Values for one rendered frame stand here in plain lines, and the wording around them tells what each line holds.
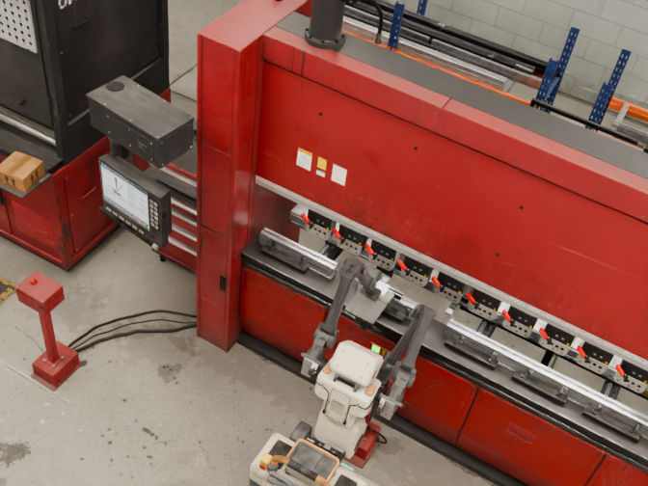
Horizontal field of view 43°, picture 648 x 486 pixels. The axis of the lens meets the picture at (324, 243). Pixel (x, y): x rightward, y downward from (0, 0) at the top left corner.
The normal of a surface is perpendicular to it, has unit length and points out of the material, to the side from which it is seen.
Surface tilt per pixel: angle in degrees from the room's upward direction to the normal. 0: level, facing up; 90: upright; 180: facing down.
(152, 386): 0
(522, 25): 90
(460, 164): 90
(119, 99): 0
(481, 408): 90
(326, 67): 90
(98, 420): 0
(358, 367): 48
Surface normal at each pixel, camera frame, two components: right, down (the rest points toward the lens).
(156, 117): 0.11, -0.70
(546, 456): -0.50, 0.58
